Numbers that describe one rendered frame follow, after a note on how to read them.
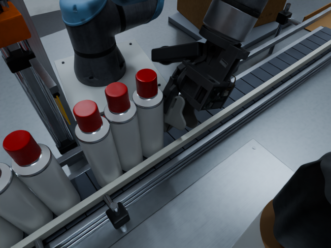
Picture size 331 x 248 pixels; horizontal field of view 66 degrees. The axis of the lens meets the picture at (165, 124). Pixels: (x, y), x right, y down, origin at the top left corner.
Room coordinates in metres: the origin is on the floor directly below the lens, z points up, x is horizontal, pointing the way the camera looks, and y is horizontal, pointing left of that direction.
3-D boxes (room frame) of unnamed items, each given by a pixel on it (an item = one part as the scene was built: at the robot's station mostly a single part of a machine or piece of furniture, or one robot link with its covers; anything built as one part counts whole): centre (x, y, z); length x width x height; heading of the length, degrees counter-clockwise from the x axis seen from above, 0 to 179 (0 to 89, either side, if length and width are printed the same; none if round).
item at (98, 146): (0.23, 0.11, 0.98); 0.05 x 0.05 x 0.20
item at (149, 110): (0.30, 0.03, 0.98); 0.05 x 0.05 x 0.20
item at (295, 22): (0.69, -0.36, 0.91); 0.07 x 0.03 x 0.17; 38
